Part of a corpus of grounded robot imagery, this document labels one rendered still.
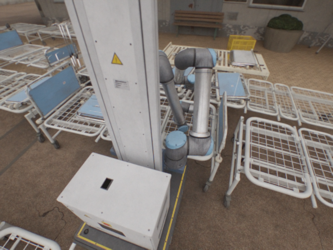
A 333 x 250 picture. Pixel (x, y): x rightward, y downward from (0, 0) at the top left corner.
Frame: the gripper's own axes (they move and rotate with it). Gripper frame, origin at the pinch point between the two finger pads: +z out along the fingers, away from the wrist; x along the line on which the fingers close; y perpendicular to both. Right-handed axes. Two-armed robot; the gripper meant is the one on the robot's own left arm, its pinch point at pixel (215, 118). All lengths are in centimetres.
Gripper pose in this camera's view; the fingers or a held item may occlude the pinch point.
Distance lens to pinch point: 148.0
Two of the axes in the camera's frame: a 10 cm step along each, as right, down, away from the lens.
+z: 9.5, 3.0, -0.6
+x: -1.7, 6.9, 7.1
